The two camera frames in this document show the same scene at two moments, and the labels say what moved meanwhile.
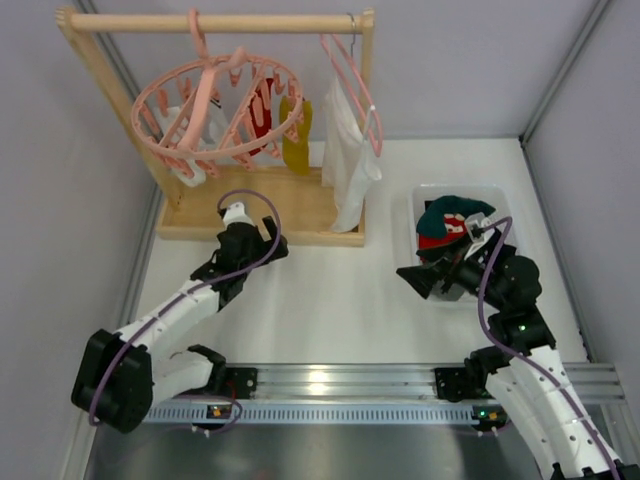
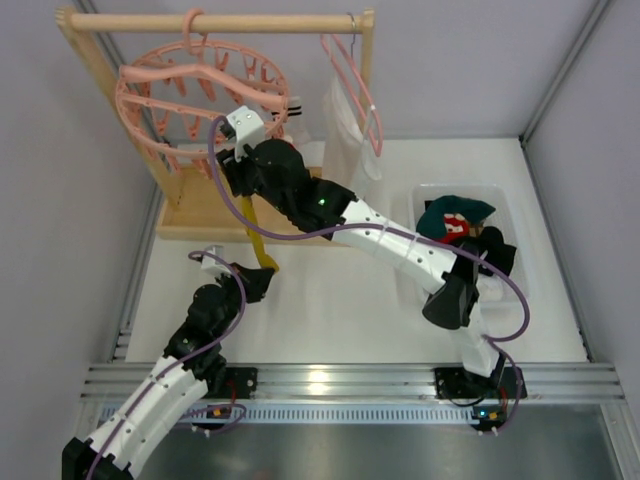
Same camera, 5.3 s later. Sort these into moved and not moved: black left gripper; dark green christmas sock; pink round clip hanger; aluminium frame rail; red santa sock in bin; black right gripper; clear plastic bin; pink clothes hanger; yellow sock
Moved: yellow sock; black right gripper; black left gripper; pink round clip hanger
Not moved: clear plastic bin; red santa sock in bin; dark green christmas sock; pink clothes hanger; aluminium frame rail
